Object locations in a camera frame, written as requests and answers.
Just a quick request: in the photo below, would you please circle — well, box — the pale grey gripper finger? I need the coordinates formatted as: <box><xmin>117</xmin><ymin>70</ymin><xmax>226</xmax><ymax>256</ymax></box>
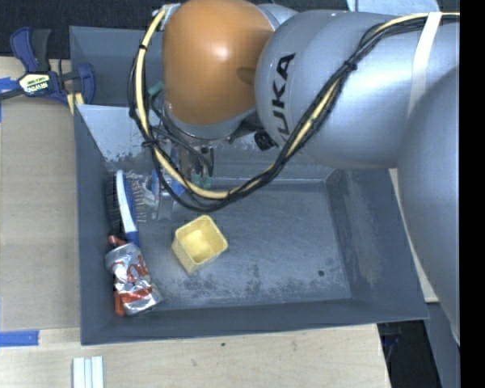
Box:
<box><xmin>144</xmin><ymin>178</ymin><xmax>162</xmax><ymax>206</ymax></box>
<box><xmin>157</xmin><ymin>190</ymin><xmax>177</xmax><ymax>221</ymax></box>

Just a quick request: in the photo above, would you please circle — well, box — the blue and white brush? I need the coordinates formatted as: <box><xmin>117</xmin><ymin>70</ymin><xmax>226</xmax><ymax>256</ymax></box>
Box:
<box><xmin>103</xmin><ymin>169</ymin><xmax>151</xmax><ymax>251</ymax></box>

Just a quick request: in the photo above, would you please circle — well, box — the yellow square cup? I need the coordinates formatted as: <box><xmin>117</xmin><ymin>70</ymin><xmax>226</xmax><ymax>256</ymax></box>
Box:
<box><xmin>171</xmin><ymin>214</ymin><xmax>230</xmax><ymax>276</ymax></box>

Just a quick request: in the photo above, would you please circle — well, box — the pale wood board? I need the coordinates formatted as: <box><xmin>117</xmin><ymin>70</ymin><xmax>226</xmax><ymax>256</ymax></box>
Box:
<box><xmin>0</xmin><ymin>95</ymin><xmax>82</xmax><ymax>333</ymax></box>

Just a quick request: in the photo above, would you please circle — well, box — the grey metal bin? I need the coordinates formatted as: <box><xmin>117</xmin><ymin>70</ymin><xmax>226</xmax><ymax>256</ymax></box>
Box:
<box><xmin>68</xmin><ymin>25</ymin><xmax>431</xmax><ymax>346</ymax></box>

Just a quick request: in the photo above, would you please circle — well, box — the black cylinder on white bracket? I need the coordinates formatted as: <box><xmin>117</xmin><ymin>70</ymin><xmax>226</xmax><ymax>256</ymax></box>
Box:
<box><xmin>226</xmin><ymin>121</ymin><xmax>280</xmax><ymax>152</ymax></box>

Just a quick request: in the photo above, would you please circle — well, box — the crushed silver and red can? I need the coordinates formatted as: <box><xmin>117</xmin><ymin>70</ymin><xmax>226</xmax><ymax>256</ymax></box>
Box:
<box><xmin>103</xmin><ymin>235</ymin><xmax>165</xmax><ymax>318</ymax></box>

